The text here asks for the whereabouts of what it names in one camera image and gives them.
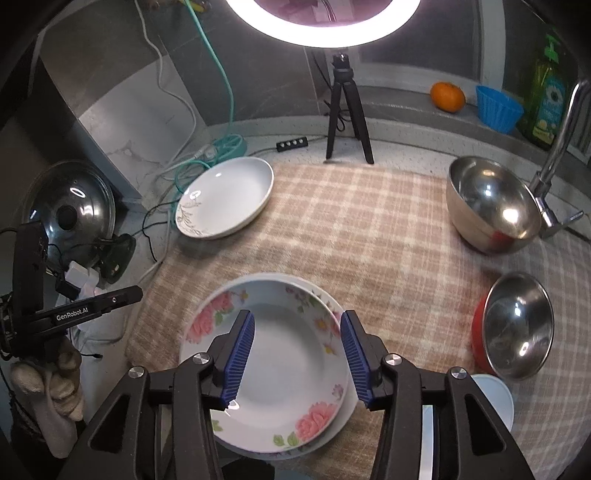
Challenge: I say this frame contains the white cable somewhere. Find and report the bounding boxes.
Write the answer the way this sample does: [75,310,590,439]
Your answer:
[133,0,219,172]

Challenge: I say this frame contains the left gloved hand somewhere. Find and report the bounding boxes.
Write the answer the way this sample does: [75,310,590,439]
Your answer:
[10,337,85,459]

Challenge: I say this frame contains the rose pattern deep plate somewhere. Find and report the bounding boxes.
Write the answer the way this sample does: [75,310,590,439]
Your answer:
[184,278,351,455]

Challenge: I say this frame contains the plaid pink table cloth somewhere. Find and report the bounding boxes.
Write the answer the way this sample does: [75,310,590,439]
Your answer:
[126,164,590,479]

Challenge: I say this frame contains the white ring light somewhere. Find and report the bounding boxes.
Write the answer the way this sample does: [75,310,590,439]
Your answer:
[228,1,420,49]

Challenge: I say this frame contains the green dish soap bottle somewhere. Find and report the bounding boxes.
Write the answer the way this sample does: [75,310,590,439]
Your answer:
[518,34,566,150]

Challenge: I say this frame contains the light blue ceramic bowl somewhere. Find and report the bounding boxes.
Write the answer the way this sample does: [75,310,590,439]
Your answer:
[472,374,515,431]

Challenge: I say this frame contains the pink floral rimmed plate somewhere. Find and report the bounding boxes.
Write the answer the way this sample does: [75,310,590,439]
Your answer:
[177,271,361,462]

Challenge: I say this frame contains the teal cable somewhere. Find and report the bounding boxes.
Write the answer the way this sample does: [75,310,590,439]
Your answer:
[161,0,249,222]

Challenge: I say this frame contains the white power adapter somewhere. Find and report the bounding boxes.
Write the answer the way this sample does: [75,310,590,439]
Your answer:
[64,261,102,298]

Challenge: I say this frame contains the large stainless steel bowl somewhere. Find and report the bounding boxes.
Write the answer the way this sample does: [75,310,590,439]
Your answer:
[446,156,541,255]

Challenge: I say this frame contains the black thin cable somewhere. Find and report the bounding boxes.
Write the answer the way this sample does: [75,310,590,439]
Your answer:
[140,200,180,264]

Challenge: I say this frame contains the black mini tripod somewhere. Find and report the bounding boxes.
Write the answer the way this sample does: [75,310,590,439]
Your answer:
[324,52,376,165]

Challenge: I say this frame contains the orange tangerine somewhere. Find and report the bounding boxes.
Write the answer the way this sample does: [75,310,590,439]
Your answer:
[430,82,466,114]

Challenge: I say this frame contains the blue silicone cup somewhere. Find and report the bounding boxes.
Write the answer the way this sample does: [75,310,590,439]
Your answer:
[476,85,524,134]

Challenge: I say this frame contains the black inline light remote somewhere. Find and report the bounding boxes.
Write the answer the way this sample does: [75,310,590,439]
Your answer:
[276,136,308,153]

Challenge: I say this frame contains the red steel bowl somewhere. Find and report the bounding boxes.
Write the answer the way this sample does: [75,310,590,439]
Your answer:
[471,272,555,382]

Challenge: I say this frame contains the chrome kitchen faucet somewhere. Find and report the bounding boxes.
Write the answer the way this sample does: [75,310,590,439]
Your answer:
[529,79,590,239]

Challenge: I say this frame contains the steel pot lid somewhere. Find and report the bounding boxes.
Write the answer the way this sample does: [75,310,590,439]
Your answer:
[22,160,115,269]

